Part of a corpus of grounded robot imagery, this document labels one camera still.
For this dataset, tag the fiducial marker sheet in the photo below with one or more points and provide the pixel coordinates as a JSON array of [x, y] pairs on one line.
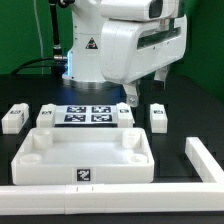
[[85, 114]]

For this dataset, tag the white L-shaped obstacle fence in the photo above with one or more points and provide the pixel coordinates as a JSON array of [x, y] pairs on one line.
[[205, 195]]

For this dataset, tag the white desk top tray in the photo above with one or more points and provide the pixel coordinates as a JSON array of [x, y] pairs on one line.
[[61, 156]]

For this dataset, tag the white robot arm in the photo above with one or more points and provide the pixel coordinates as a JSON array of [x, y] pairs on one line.
[[83, 65]]

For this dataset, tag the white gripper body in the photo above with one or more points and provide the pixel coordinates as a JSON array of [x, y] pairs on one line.
[[131, 50]]

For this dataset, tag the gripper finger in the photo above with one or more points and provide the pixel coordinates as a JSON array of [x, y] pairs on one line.
[[132, 94], [159, 81]]

